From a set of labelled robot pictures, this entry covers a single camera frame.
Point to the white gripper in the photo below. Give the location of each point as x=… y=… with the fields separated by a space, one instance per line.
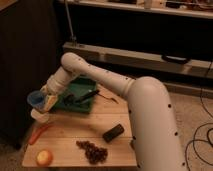
x=50 y=97

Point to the blue cup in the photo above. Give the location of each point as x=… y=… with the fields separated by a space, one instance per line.
x=36 y=99

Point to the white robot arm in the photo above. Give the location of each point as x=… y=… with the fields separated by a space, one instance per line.
x=157 y=145

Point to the black utensil in tray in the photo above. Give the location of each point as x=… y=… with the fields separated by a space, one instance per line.
x=82 y=97

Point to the green tray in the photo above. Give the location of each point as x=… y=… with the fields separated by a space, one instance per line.
x=77 y=88

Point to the orange carrot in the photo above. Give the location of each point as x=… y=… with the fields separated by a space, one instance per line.
x=37 y=133

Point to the dark fork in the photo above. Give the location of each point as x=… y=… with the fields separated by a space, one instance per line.
x=109 y=98

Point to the metal pole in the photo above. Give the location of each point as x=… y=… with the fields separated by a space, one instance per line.
x=73 y=38

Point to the yellow apple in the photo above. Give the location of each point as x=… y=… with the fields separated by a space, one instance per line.
x=44 y=158

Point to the dark cabinet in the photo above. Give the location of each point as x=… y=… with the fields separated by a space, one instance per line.
x=29 y=51

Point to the bunch of dark grapes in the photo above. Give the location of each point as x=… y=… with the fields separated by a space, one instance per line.
x=93 y=153

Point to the black rectangular block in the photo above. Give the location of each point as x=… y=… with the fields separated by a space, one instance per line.
x=113 y=133

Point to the long metal case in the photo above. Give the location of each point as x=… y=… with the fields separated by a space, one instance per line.
x=136 y=59

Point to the wooden shelf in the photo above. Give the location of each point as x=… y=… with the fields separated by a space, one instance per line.
x=122 y=6

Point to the black case handle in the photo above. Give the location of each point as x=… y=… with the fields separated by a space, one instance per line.
x=176 y=60

